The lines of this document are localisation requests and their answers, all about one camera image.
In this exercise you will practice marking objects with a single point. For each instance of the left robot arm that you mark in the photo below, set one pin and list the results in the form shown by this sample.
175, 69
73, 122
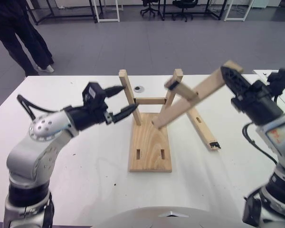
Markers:
26, 154

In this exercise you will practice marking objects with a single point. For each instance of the wooden leg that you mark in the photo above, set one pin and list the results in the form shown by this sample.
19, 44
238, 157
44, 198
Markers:
209, 83
178, 74
129, 95
204, 133

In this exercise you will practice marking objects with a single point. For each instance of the black office chair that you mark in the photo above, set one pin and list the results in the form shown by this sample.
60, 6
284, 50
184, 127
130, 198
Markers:
184, 9
148, 8

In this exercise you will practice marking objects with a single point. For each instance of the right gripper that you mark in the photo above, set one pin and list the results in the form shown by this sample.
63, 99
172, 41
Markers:
256, 102

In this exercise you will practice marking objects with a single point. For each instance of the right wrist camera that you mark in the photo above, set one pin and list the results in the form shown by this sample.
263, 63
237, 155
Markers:
279, 79

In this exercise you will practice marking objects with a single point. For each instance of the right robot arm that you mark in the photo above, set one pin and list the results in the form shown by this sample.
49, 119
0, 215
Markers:
280, 147

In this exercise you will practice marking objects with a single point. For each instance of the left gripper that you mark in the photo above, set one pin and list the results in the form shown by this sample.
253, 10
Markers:
88, 116

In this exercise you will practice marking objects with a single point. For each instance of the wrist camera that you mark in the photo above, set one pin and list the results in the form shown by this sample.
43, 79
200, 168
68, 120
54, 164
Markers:
279, 79
93, 95

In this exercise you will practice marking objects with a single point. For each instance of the person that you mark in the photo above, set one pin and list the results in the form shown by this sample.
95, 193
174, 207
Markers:
19, 35

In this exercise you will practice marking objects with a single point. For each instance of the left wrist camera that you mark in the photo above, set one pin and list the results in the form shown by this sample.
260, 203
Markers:
93, 95

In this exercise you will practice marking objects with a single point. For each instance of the wooden cross bar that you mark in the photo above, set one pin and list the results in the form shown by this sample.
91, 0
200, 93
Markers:
149, 101
185, 91

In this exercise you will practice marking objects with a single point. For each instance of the wooden seat board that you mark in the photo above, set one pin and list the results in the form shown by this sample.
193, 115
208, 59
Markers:
149, 147

